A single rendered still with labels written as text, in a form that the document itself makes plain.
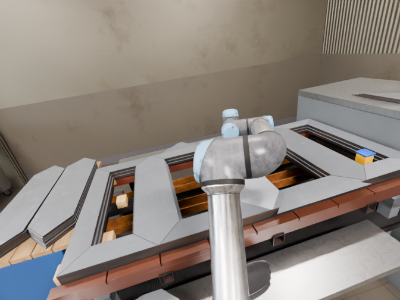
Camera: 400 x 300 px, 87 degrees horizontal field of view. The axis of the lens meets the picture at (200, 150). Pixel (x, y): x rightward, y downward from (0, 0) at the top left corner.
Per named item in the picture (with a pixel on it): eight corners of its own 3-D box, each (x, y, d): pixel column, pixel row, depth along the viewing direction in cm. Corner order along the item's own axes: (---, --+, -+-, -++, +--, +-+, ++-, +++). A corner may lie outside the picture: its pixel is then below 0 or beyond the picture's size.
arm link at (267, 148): (299, 136, 46) (270, 109, 92) (248, 141, 49) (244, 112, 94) (300, 183, 49) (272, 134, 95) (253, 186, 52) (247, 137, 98)
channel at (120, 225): (87, 233, 109) (84, 226, 107) (350, 158, 138) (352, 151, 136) (84, 246, 102) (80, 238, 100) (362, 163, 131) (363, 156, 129)
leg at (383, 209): (356, 275, 137) (381, 192, 107) (363, 272, 138) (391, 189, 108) (365, 284, 131) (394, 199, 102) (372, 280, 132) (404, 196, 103)
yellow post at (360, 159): (349, 184, 115) (356, 153, 107) (357, 182, 116) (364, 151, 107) (358, 189, 111) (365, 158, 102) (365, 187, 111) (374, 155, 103)
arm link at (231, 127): (246, 123, 86) (245, 114, 95) (219, 126, 88) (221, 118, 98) (248, 140, 89) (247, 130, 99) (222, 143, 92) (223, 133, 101)
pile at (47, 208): (44, 174, 153) (40, 167, 150) (101, 161, 160) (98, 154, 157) (-37, 274, 83) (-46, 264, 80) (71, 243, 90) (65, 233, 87)
